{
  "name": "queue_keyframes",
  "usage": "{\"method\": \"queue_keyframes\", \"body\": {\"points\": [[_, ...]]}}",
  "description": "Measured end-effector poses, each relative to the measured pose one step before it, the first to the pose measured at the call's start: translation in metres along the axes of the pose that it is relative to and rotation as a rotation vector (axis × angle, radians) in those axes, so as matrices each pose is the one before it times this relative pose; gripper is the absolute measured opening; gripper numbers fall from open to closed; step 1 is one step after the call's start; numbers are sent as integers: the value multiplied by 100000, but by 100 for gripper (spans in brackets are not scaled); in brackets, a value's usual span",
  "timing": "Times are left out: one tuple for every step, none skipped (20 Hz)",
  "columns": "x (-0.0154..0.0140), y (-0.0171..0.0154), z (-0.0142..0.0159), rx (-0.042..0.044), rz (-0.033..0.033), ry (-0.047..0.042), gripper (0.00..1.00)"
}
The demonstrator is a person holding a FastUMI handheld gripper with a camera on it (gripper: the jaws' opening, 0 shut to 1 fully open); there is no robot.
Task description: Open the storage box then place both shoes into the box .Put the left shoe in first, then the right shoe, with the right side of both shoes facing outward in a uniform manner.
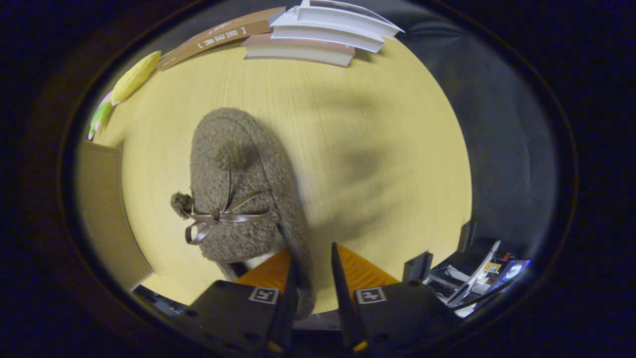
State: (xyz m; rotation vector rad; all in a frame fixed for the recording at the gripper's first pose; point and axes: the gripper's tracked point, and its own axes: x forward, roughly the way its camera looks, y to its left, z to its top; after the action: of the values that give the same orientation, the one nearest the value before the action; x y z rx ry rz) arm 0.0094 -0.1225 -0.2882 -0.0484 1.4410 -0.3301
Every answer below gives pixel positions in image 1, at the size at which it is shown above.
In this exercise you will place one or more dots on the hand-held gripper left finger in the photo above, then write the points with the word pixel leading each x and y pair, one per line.
pixel 233 318

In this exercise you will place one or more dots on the brown fuzzy shoe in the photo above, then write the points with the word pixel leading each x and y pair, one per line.
pixel 228 184

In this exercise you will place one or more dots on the pink and green plush toy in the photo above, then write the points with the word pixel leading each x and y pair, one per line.
pixel 101 117

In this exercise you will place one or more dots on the pinkish brown book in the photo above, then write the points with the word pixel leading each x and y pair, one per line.
pixel 298 52

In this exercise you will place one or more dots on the black upright block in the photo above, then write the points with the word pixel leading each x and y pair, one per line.
pixel 417 266
pixel 466 236

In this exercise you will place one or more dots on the plain white book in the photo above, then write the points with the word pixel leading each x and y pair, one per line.
pixel 323 36

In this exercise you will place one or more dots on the beige fabric storage box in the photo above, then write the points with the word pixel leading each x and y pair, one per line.
pixel 107 214

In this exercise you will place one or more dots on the yellow round plush toy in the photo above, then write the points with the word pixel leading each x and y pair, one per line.
pixel 134 77

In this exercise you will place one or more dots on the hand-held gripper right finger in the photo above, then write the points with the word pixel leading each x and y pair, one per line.
pixel 397 313

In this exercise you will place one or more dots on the glowing blue screen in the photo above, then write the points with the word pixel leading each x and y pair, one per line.
pixel 512 271

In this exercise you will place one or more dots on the white flat panel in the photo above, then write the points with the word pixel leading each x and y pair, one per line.
pixel 474 278

